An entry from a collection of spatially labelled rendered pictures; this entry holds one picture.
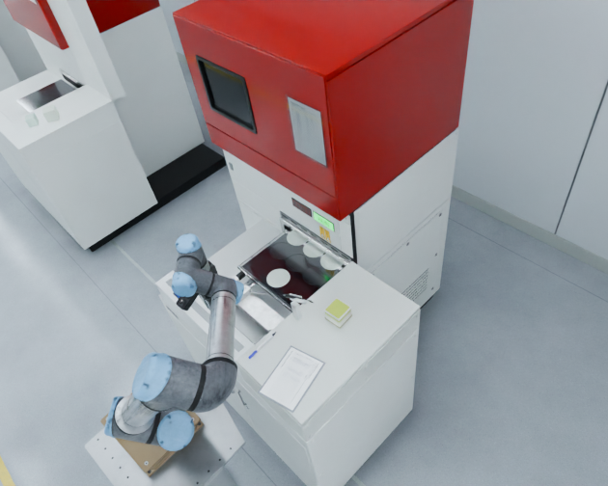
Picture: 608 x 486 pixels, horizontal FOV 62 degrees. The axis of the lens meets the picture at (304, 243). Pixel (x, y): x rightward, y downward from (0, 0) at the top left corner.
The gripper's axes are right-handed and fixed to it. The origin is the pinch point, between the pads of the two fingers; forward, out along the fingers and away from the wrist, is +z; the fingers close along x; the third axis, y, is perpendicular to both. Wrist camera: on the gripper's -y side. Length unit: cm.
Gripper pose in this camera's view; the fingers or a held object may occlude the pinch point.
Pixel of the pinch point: (209, 309)
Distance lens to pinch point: 188.4
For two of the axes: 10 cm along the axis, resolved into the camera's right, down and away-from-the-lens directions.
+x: -6.9, -4.8, 5.5
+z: 1.2, 6.7, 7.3
